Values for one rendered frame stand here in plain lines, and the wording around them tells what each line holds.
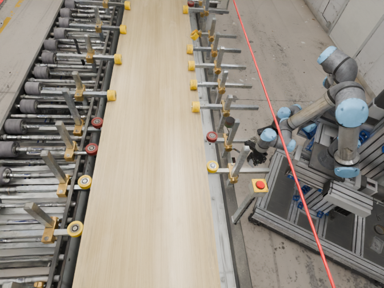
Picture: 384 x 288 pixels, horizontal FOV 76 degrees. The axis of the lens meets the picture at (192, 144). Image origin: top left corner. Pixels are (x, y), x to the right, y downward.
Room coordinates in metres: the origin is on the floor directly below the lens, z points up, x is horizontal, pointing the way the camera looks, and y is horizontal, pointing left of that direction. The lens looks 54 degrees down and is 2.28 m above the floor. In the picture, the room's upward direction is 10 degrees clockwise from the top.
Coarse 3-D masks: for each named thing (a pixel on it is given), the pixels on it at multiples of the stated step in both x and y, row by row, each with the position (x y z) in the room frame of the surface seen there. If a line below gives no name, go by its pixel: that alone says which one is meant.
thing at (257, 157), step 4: (252, 152) 0.91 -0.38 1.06; (256, 152) 0.90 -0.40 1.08; (252, 156) 0.89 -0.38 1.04; (256, 156) 0.89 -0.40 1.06; (260, 156) 0.87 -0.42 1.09; (264, 156) 0.86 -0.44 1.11; (256, 160) 0.86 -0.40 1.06; (260, 160) 0.85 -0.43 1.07; (264, 160) 0.88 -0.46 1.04; (256, 164) 0.85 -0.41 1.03
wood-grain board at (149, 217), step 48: (144, 0) 2.94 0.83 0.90; (144, 48) 2.02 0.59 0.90; (144, 96) 1.39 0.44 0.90; (192, 96) 1.48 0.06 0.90; (144, 144) 0.94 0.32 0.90; (192, 144) 1.01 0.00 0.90; (96, 192) 0.55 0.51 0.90; (144, 192) 0.60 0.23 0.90; (192, 192) 0.65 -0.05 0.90; (96, 240) 0.29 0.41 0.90; (144, 240) 0.33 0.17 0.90; (192, 240) 0.37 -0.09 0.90
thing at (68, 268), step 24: (120, 0) 3.24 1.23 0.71; (120, 24) 2.96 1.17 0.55; (72, 72) 1.86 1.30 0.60; (48, 120) 1.22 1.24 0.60; (72, 120) 1.26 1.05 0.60; (24, 144) 0.89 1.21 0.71; (48, 144) 0.92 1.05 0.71; (24, 168) 0.70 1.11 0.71; (48, 168) 0.73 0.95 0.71; (72, 168) 0.76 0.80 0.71; (24, 192) 0.55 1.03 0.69; (48, 192) 0.61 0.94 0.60; (72, 192) 0.55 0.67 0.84; (72, 216) 0.44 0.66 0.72; (72, 240) 0.32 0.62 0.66; (0, 264) 0.13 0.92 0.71; (24, 264) 0.14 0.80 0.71; (72, 264) 0.20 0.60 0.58
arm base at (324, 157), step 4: (328, 148) 0.98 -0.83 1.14; (320, 152) 0.99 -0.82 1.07; (324, 152) 0.97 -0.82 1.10; (328, 152) 0.95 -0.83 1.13; (320, 156) 0.96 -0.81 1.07; (324, 156) 0.95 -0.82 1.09; (328, 156) 0.94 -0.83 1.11; (332, 156) 0.92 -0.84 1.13; (320, 160) 0.94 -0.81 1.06; (324, 160) 0.94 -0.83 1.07; (328, 160) 0.92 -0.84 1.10; (332, 160) 0.91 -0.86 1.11; (324, 164) 0.91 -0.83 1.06; (328, 164) 0.90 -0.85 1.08; (332, 164) 0.90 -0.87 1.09; (328, 168) 0.89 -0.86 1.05; (332, 168) 0.89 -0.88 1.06
